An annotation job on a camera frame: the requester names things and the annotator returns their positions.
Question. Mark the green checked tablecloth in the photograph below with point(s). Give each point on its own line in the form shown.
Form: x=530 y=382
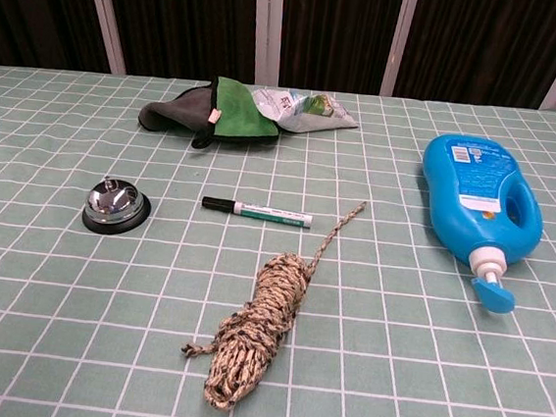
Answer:
x=391 y=367

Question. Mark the green and grey microfibre cloth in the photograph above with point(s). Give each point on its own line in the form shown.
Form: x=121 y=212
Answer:
x=233 y=110

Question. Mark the chrome desk call bell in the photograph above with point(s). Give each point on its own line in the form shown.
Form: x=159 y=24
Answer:
x=111 y=202

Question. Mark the white marker pen black cap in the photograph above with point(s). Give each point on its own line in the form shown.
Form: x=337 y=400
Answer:
x=268 y=212

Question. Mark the blue detergent pump bottle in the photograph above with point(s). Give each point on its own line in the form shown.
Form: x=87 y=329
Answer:
x=472 y=188

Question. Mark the crumpled white green snack bag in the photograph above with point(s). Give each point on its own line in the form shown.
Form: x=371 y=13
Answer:
x=312 y=110

